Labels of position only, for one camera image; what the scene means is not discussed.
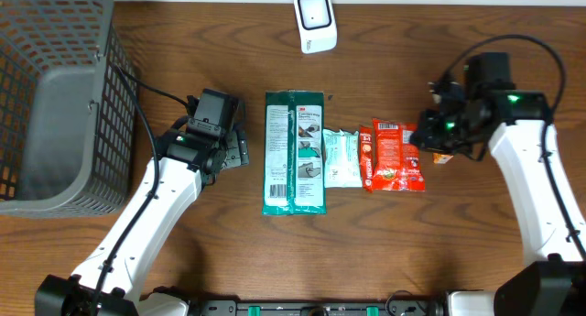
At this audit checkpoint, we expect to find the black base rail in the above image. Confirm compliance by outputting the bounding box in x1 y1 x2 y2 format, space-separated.
136 299 452 316

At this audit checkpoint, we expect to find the small orange carton box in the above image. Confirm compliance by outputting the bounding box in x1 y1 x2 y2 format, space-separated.
432 153 453 165

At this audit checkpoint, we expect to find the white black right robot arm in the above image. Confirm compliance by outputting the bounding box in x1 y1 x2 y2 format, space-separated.
410 91 585 315

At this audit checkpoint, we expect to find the white green wipes pack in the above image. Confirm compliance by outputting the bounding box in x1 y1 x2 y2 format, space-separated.
323 129 362 189

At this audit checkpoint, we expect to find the grey plastic mesh basket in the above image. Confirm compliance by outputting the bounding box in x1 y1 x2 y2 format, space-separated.
1 0 136 218

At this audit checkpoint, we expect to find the white barcode scanner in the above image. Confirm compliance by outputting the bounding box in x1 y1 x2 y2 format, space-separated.
293 0 338 54

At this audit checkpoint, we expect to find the red Nescafe coffee sachet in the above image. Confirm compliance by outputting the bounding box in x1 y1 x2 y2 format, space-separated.
359 126 374 192

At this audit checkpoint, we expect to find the green gloves package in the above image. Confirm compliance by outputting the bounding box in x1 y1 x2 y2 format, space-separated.
262 90 327 216

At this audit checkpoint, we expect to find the red snack bag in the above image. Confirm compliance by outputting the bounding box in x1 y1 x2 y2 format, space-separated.
373 118 426 191

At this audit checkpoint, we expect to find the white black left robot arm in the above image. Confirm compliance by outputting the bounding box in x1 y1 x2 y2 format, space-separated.
34 128 248 316

